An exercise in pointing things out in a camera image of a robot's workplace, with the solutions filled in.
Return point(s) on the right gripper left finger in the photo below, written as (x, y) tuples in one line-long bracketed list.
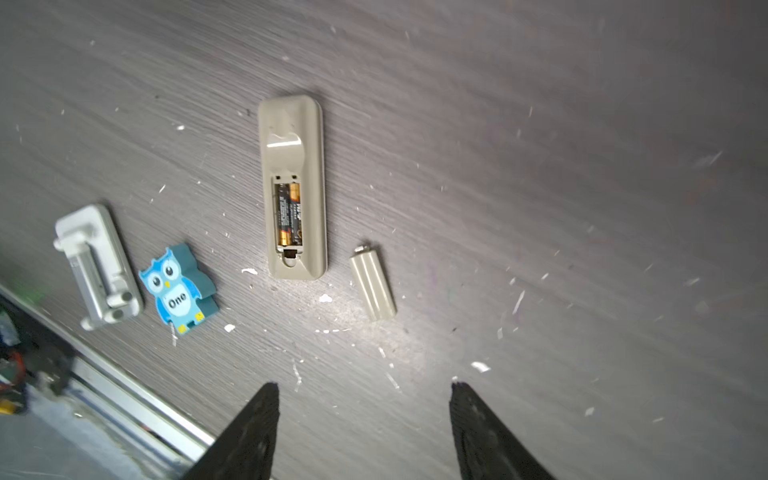
[(245, 449)]

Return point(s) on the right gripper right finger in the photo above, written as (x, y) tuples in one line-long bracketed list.
[(486, 448)]

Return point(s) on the beige battery cover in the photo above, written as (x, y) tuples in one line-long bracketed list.
[(370, 278)]

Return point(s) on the white remote control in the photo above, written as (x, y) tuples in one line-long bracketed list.
[(293, 173)]

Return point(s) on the brown AA battery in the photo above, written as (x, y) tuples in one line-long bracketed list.
[(295, 213)]

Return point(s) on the white phone stand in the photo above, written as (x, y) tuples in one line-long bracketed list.
[(90, 241)]

